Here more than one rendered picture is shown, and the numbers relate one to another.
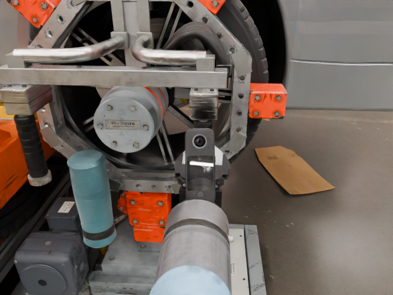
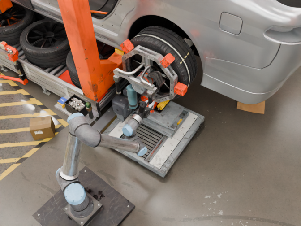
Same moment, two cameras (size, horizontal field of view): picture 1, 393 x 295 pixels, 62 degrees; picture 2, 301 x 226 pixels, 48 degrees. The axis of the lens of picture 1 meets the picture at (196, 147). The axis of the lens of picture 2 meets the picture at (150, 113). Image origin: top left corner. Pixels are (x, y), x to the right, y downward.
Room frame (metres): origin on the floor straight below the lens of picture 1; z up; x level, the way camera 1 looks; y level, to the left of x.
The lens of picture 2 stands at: (-0.99, -0.98, 2.93)
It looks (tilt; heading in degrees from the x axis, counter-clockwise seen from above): 51 degrees down; 32
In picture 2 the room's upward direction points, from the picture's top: 3 degrees counter-clockwise
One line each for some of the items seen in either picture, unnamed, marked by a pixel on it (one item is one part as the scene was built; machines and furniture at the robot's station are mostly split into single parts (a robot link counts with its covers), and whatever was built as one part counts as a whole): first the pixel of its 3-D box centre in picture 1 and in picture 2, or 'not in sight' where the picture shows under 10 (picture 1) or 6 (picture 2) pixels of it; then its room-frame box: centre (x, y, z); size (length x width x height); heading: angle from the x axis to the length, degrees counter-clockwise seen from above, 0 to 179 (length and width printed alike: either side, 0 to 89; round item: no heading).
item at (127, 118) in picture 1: (134, 108); (144, 80); (0.72, 0.15, 0.85); 0.21 x 0.14 x 0.14; 176
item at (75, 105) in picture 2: not in sight; (77, 106); (0.40, 0.71, 0.51); 0.20 x 0.14 x 0.13; 82
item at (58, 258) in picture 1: (74, 247); (130, 101); (0.88, 0.44, 0.26); 0.42 x 0.18 x 0.35; 176
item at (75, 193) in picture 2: not in sight; (76, 195); (-0.34, 0.14, 0.56); 0.17 x 0.15 x 0.18; 62
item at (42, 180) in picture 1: (32, 147); (118, 86); (0.57, 0.33, 0.83); 0.04 x 0.04 x 0.16
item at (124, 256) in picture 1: (162, 217); (160, 102); (0.96, 0.13, 0.32); 0.40 x 0.30 x 0.28; 86
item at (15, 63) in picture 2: not in sight; (18, 67); (0.66, 1.83, 0.30); 0.09 x 0.05 x 0.50; 86
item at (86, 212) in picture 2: not in sight; (80, 204); (-0.34, 0.12, 0.42); 0.19 x 0.19 x 0.10
